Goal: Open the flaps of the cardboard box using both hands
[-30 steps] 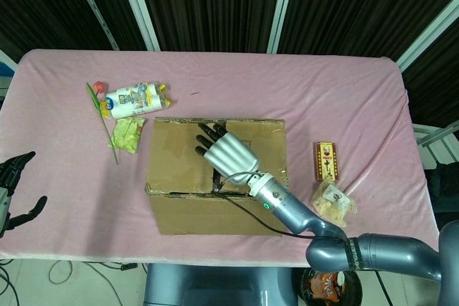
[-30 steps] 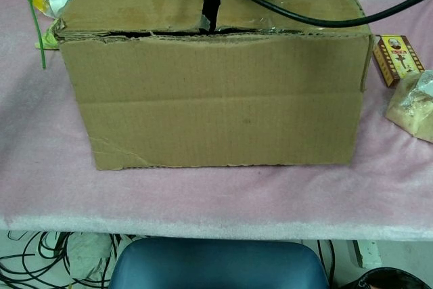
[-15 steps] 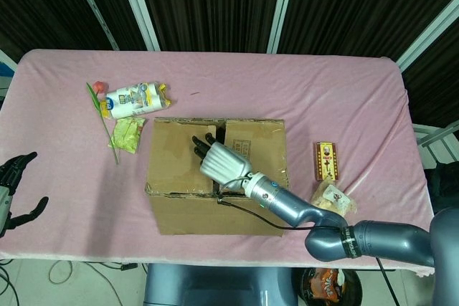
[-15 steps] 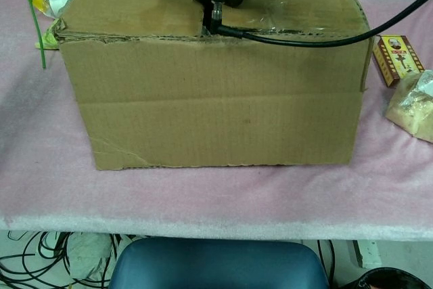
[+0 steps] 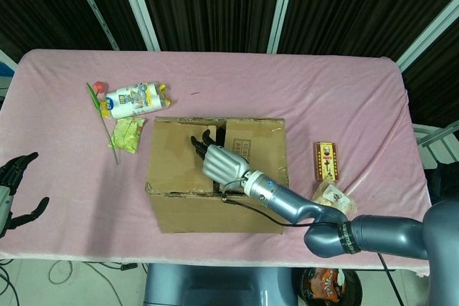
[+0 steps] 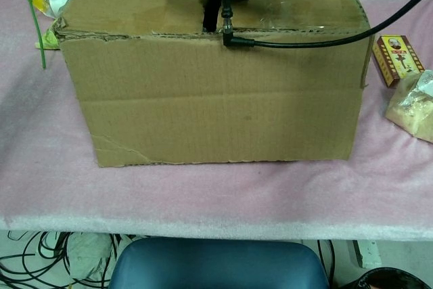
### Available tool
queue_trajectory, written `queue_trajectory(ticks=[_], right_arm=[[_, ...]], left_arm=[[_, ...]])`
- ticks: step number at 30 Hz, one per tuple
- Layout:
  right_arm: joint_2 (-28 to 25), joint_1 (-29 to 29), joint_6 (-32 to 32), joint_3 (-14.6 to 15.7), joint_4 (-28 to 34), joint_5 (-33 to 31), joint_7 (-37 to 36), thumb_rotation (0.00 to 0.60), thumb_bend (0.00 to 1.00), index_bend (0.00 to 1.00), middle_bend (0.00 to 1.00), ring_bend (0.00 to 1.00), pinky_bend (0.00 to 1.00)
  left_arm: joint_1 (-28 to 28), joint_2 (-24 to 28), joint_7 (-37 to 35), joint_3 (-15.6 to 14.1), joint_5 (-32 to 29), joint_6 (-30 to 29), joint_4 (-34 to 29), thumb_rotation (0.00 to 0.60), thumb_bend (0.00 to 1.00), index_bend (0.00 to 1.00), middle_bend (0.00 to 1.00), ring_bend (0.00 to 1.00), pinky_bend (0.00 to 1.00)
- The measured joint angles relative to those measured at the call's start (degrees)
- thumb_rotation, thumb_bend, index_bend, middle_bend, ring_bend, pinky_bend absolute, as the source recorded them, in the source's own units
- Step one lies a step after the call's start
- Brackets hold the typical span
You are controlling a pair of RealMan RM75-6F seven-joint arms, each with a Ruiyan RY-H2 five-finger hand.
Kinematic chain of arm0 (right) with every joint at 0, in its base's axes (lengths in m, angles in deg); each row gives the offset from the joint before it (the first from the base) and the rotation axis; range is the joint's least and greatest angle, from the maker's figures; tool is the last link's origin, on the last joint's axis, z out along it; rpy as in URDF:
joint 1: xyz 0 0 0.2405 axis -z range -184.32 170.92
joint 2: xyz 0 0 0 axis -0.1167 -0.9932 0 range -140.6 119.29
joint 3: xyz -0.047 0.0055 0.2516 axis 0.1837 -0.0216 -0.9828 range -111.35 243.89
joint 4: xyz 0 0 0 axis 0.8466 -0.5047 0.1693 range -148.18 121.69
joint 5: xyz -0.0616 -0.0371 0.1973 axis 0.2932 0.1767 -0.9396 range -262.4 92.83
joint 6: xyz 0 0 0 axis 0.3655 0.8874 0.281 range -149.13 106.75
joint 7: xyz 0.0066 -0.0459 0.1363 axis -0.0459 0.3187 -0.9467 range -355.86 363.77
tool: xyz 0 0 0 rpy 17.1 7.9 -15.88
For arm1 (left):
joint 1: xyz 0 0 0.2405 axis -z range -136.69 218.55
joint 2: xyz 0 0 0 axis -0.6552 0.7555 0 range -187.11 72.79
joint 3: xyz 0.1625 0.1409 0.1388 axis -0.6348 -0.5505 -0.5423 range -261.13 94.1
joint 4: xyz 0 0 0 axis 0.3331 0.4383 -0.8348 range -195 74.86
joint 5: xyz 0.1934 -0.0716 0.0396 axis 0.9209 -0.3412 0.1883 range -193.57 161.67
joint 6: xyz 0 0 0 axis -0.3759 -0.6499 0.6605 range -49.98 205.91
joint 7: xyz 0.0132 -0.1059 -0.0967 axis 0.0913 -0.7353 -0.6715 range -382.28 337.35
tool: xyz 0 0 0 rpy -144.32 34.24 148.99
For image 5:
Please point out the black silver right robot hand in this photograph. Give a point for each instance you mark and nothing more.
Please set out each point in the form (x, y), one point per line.
(224, 164)

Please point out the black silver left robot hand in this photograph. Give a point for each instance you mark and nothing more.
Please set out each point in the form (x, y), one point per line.
(5, 195)

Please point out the brown cardboard shipping box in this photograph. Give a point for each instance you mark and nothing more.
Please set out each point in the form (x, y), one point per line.
(179, 162)

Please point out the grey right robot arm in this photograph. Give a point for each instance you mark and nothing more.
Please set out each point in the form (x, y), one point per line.
(387, 236)

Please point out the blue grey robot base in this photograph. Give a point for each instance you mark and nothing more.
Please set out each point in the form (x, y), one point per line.
(215, 288)

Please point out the red yellow seasoning box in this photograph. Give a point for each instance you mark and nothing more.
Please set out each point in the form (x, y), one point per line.
(327, 161)

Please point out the pink fleece tablecloth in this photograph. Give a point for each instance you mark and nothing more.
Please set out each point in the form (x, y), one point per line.
(251, 80)

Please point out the yellow green snack packet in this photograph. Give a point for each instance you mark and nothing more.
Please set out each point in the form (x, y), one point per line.
(125, 135)

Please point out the white yellow snack bag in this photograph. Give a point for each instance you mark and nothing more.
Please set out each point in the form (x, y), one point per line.
(132, 100)

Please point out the clear bag beige food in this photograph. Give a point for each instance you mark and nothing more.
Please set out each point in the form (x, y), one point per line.
(340, 200)

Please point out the blue white side cabinet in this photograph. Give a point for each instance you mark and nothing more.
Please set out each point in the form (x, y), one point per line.
(5, 69)

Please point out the artificial tulip green stem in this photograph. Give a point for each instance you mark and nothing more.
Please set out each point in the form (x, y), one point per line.
(99, 86)

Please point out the orange snack bag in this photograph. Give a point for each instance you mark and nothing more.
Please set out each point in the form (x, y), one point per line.
(328, 284)

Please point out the black round bin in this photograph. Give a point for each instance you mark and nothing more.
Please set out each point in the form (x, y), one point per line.
(353, 288)

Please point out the grey metal rack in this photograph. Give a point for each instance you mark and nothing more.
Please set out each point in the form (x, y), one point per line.
(435, 137)

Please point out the black bag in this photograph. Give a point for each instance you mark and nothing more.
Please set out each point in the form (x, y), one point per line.
(446, 184)

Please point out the white metal frame post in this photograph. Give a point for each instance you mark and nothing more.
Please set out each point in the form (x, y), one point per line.
(283, 5)
(426, 37)
(93, 5)
(138, 5)

